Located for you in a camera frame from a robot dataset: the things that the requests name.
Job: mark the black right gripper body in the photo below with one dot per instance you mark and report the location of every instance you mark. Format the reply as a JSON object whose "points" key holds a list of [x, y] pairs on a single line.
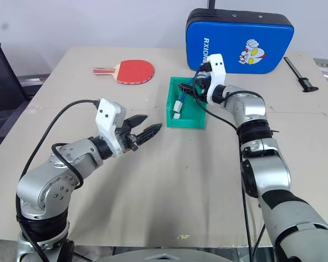
{"points": [[202, 90]]}

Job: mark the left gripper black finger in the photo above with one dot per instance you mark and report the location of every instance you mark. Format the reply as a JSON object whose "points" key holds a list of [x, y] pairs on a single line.
{"points": [[150, 132], [138, 119]]}

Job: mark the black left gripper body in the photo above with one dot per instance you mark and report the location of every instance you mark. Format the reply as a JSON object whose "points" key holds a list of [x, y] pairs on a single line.
{"points": [[125, 136]]}

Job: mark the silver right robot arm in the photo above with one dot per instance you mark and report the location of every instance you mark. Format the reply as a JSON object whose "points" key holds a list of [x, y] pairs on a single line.
{"points": [[270, 174]]}

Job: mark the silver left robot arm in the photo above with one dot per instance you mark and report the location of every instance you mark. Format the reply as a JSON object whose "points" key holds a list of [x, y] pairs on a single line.
{"points": [[43, 185]]}

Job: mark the white coupler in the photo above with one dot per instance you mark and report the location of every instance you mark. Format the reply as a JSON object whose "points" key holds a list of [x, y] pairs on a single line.
{"points": [[178, 106]]}

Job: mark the green plastic bin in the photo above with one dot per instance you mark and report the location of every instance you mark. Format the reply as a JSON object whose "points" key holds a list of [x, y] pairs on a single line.
{"points": [[187, 121]]}

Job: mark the small white connector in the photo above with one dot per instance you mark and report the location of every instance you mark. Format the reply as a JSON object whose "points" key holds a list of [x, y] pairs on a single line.
{"points": [[176, 116]]}

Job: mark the red table tennis paddle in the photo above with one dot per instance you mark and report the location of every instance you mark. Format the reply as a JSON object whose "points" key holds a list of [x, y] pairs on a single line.
{"points": [[135, 71]]}

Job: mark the blue black kick pad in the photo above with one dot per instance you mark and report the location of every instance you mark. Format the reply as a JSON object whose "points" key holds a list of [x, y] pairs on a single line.
{"points": [[235, 41]]}

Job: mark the black pole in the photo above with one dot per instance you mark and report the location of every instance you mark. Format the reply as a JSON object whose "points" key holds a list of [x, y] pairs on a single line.
{"points": [[211, 4]]}

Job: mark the black caliper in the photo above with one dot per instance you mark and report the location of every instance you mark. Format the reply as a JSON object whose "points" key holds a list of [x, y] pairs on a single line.
{"points": [[302, 77]]}

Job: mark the small green patterned sticker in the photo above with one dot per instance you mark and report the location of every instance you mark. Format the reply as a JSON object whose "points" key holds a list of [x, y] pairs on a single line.
{"points": [[183, 237]]}

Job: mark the dark grey rounded housing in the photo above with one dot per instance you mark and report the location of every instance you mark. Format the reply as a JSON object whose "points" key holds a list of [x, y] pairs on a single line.
{"points": [[166, 256]]}

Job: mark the black mesh office chair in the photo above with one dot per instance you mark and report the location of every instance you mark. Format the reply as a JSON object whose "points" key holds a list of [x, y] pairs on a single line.
{"points": [[2, 79]]}

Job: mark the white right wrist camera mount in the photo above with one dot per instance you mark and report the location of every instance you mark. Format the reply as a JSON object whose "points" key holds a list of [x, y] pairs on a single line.
{"points": [[217, 69]]}

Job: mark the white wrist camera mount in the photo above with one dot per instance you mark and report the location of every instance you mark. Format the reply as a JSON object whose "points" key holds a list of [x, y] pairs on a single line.
{"points": [[106, 112], [217, 69]]}

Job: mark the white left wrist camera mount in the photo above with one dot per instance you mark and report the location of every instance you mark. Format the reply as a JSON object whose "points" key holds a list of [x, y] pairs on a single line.
{"points": [[106, 112]]}

